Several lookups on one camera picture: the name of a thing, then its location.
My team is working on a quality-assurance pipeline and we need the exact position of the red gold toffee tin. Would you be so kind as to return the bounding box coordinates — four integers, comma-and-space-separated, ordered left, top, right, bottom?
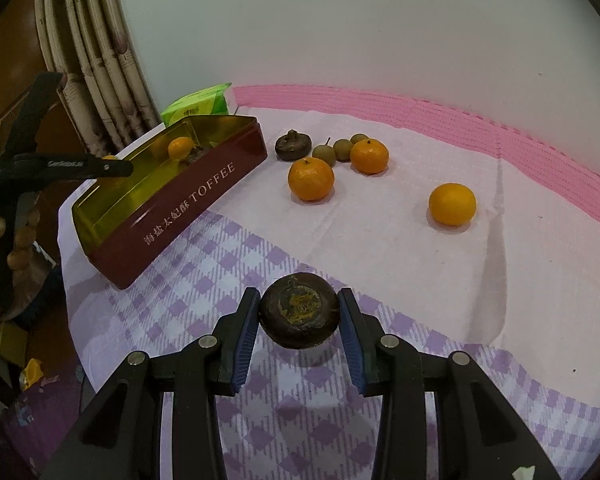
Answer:
71, 115, 268, 289

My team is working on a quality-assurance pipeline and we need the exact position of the orange tangerine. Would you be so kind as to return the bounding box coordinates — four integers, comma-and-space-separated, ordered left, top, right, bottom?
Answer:
168, 136, 196, 162
350, 139, 390, 174
428, 183, 477, 228
287, 157, 335, 202

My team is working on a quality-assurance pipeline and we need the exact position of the dark mangosteen large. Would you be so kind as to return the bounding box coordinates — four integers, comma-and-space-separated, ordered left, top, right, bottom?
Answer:
258, 272, 340, 350

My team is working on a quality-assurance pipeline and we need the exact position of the brown kiwi fruit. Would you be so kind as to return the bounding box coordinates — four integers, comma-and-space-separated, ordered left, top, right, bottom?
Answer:
312, 139, 337, 167
334, 139, 353, 162
350, 132, 367, 144

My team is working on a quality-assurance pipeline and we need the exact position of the dark mangosteen small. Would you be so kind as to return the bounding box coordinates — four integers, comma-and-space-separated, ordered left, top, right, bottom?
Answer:
185, 144, 212, 164

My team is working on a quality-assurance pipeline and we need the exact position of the beige striped curtain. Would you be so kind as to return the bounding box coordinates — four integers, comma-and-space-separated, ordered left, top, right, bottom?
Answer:
34, 0, 158, 156

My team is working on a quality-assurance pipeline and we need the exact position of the purple checked tablecloth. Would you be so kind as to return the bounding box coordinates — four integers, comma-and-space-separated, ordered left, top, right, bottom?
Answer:
58, 107, 600, 479

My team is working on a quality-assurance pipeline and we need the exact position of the green tissue pack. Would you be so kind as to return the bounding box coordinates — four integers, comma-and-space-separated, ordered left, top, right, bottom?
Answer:
161, 82, 238, 127

